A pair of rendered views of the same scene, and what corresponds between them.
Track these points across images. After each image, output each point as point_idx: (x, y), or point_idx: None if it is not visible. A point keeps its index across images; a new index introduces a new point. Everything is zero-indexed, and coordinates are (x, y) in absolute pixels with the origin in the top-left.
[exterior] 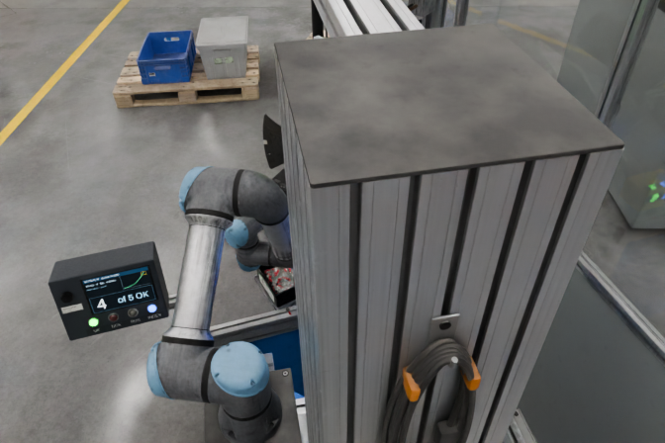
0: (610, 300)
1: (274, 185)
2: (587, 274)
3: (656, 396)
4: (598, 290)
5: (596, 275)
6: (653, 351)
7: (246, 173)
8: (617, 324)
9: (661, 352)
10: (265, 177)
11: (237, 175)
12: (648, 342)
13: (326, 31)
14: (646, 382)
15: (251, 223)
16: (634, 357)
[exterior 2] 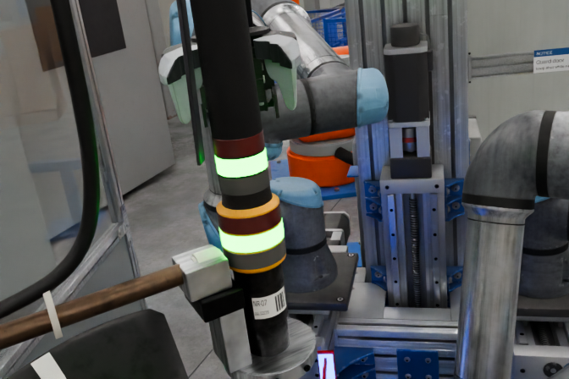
0: (35, 338)
1: (485, 140)
2: (6, 372)
3: (92, 321)
4: (26, 354)
5: (11, 352)
6: (72, 296)
7: (535, 112)
8: (51, 343)
9: (73, 285)
10: (500, 128)
11: (552, 112)
12: (66, 299)
13: (199, 118)
14: (85, 328)
15: (557, 372)
16: (72, 332)
